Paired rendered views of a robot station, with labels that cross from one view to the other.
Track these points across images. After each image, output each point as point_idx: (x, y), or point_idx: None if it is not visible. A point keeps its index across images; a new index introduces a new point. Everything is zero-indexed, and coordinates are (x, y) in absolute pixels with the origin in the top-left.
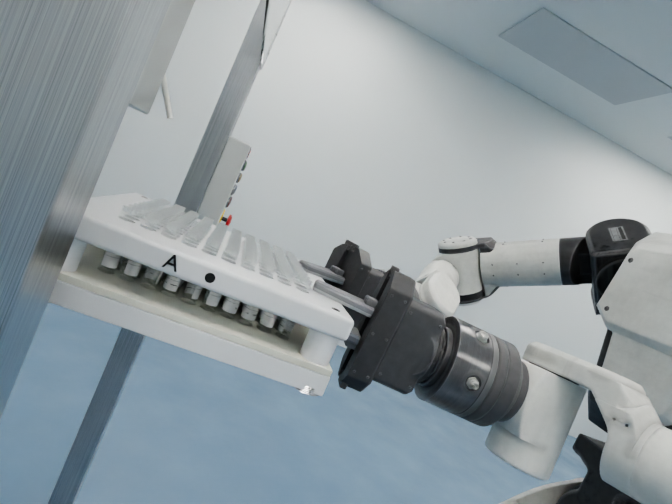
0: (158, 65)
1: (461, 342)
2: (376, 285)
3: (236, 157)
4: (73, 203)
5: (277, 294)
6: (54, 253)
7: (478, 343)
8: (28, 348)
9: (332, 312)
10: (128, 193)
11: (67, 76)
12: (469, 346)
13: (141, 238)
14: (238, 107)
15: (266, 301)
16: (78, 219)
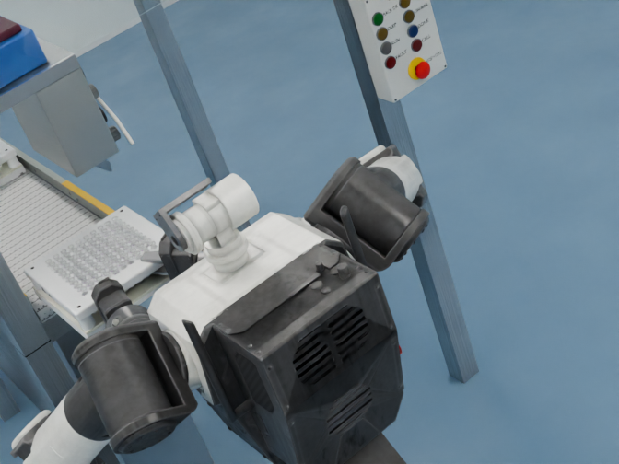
0: (89, 140)
1: (106, 325)
2: (185, 261)
3: (362, 17)
4: (1, 284)
5: (60, 302)
6: (9, 297)
7: (110, 326)
8: (36, 319)
9: (71, 309)
10: (110, 214)
11: None
12: (108, 327)
13: (36, 281)
14: None
15: (60, 304)
16: (13, 284)
